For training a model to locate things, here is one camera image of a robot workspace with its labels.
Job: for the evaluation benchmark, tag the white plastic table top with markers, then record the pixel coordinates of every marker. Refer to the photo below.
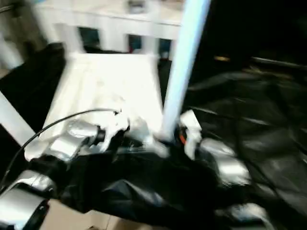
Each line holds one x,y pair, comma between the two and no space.
96,79

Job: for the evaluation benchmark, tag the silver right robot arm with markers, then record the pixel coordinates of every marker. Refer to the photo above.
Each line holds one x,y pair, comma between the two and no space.
230,165

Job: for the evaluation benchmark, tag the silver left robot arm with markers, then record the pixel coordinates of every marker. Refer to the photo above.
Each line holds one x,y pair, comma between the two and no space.
69,139

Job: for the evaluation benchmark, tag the black plastic mat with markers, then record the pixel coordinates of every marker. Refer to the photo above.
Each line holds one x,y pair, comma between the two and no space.
251,119

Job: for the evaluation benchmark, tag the small yellow label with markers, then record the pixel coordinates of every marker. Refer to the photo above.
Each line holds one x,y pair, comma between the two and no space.
221,58

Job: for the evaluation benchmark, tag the white sideboard cabinet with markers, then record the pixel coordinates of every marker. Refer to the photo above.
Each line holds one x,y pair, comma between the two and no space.
112,28

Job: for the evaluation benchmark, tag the black speaker cabinet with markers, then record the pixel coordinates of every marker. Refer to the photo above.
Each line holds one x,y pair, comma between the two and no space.
230,28

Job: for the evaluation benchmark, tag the black metal rod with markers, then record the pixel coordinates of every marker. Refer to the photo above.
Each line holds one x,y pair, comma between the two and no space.
280,62

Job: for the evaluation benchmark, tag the dark bag of small parts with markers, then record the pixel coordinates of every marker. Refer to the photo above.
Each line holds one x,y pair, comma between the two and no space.
135,4

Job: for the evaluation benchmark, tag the white slanted pipe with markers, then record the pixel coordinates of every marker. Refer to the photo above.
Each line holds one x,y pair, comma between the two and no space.
9,52

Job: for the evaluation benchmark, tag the grey metal tripod stand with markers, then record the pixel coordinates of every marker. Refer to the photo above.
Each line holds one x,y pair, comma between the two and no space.
21,24

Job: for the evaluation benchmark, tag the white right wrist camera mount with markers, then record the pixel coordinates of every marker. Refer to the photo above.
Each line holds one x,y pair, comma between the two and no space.
192,119

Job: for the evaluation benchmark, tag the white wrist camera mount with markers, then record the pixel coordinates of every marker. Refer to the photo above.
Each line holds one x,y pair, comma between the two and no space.
192,119
115,122

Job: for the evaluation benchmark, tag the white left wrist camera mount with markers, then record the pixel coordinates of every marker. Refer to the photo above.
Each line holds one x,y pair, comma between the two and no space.
115,122

